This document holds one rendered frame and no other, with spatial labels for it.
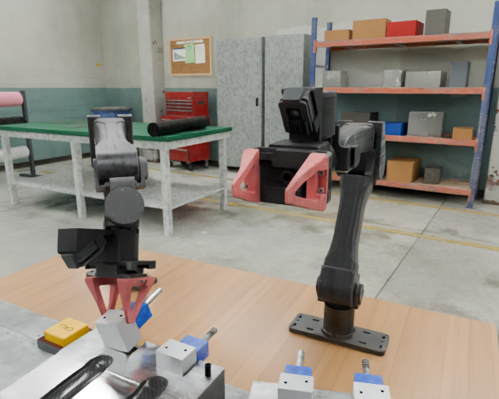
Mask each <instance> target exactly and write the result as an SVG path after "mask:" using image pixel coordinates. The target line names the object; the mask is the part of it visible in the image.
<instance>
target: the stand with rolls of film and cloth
mask: <svg viewBox="0 0 499 399"><path fill-rule="evenodd" d="M11 106H21V107H22V113H23V117H22V116H12V117H1V118H0V125H6V124H26V123H29V116H28V109H27V103H26V97H25V91H24V90H20V92H0V107H11ZM0 137H1V136H0ZM26 143H27V146H15V147H10V149H11V154H12V160H17V159H22V158H27V157H29V167H30V173H31V174H28V173H20V174H19V176H20V177H39V176H43V175H37V174H36V170H35V164H34V157H33V152H32V140H31V139H26ZM0 162H4V157H3V151H2V149H0Z"/></svg>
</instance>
